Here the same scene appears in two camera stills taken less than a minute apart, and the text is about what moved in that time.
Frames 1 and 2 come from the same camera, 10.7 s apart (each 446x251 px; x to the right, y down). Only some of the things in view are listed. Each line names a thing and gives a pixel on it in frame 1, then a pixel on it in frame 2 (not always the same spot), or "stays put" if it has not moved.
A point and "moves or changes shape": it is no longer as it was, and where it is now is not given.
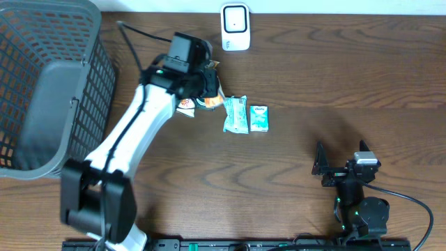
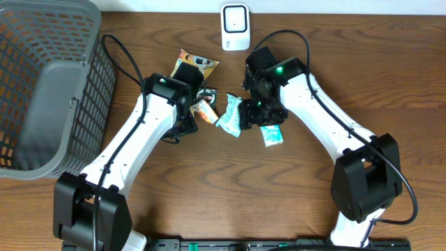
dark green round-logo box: x=200 y=104 moves or changes shape
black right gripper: x=335 y=174 -> x=247 y=118
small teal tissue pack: x=259 y=118 moves or changes shape
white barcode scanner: x=235 y=26 stays put
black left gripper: x=214 y=80 -> x=191 y=125
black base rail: x=245 y=245 stays put
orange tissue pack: x=217 y=101 -> x=203 y=107
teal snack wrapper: x=236 y=120 moves or changes shape
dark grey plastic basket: x=57 y=86 stays put
